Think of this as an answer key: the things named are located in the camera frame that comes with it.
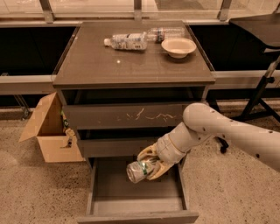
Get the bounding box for clear bottle dark label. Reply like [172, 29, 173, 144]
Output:
[147, 27, 185, 43]

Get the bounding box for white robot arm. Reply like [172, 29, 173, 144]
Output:
[136, 103, 280, 181]

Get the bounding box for labelled clear water bottle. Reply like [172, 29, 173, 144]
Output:
[103, 32, 147, 51]

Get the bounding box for green silver 7up can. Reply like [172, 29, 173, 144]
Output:
[126, 160, 158, 184]

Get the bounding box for black rolling stand table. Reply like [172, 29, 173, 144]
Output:
[202, 12, 280, 154]

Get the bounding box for middle grey drawer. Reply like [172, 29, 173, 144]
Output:
[77, 138, 157, 158]

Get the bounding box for white paper bowl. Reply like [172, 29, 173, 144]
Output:
[161, 38, 197, 59]

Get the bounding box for open cardboard box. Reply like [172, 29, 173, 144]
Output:
[19, 93, 83, 163]

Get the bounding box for top grey drawer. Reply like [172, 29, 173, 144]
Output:
[63, 103, 189, 130]

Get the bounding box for bottom grey open drawer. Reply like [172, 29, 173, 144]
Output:
[77, 157, 199, 224]

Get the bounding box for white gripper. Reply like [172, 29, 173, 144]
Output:
[137, 134, 186, 180]

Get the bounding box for metal window ledge rail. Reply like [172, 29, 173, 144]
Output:
[0, 74, 56, 95]

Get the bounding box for dark grey drawer cabinet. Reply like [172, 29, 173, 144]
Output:
[52, 19, 217, 224]

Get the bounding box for items inside cardboard box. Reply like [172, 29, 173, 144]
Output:
[60, 110, 75, 148]

